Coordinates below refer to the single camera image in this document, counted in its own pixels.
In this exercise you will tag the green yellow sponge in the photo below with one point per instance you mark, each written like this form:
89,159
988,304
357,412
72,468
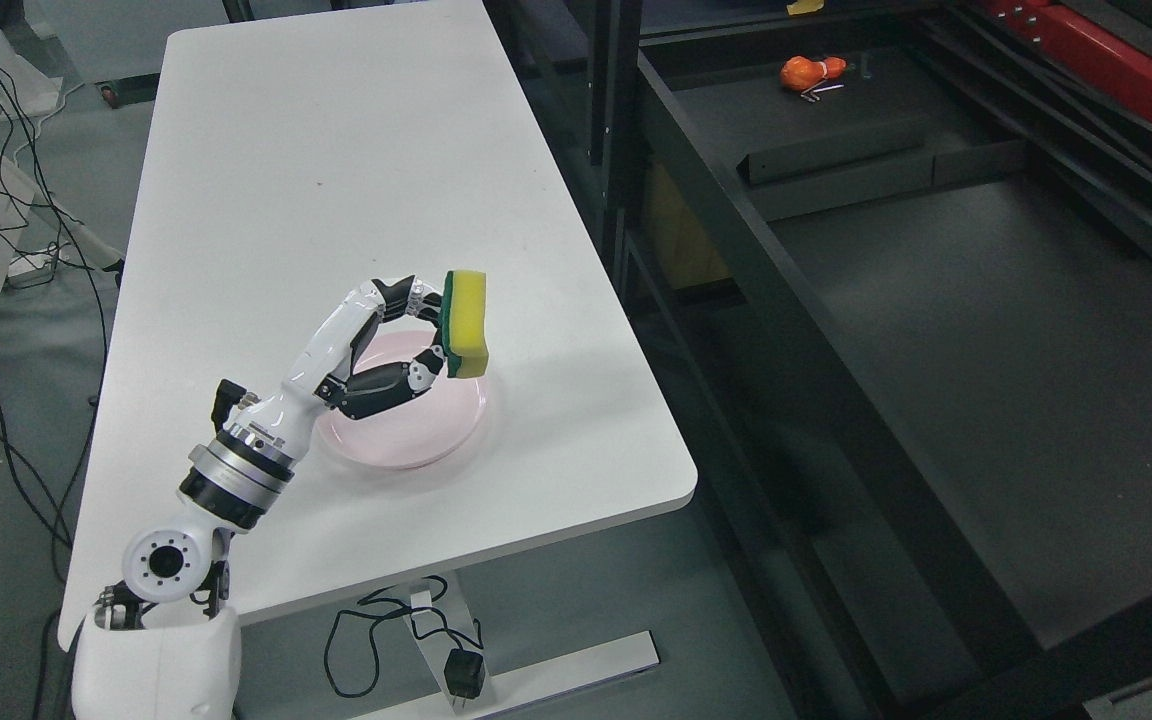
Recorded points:
462,332

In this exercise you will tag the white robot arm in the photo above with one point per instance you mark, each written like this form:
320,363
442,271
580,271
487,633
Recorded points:
163,642

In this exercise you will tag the black metal shelf rack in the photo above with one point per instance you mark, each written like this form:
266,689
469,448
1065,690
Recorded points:
905,320

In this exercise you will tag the pink plate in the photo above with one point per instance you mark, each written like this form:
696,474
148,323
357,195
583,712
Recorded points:
411,435

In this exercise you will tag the white table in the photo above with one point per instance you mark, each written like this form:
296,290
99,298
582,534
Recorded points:
290,160

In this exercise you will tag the black plug adapter on floor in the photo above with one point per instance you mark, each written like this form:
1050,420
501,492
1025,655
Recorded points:
464,674

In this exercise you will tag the orange toy object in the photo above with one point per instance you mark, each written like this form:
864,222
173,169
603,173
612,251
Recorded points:
801,74

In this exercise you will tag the yellow tape piece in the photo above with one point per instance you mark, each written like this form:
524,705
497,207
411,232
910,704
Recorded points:
805,7

